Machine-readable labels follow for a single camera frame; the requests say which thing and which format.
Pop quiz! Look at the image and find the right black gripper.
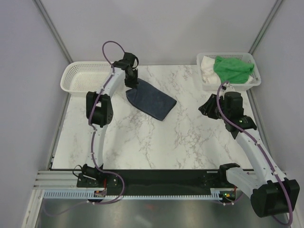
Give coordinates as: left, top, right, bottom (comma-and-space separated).
198, 94, 230, 121

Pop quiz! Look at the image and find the dark blue towel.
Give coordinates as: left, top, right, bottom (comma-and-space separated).
126, 79, 177, 121

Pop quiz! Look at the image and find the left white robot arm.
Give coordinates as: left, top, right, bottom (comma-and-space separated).
82, 52, 139, 187

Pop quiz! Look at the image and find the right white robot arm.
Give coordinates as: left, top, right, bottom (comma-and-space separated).
199, 92, 300, 218

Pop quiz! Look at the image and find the green towel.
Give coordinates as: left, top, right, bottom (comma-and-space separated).
213, 56, 255, 84

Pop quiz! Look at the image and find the white towel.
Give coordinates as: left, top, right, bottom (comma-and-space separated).
200, 56, 254, 84

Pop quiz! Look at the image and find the right white plastic basket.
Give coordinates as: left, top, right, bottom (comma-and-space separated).
197, 52, 261, 91

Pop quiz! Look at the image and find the white plastic basket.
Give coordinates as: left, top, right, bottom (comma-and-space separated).
60, 61, 125, 97
197, 52, 261, 91

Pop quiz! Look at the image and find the left white plastic basket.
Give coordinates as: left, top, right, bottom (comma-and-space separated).
60, 61, 125, 97

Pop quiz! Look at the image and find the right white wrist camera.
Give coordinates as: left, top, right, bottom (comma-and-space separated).
221, 82, 236, 94

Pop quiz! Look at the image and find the white slotted cable duct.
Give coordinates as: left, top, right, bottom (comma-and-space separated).
43, 189, 222, 200

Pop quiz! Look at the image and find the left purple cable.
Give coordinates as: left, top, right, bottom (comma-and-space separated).
87, 40, 128, 176

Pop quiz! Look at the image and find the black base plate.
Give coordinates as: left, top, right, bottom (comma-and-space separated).
76, 169, 234, 195

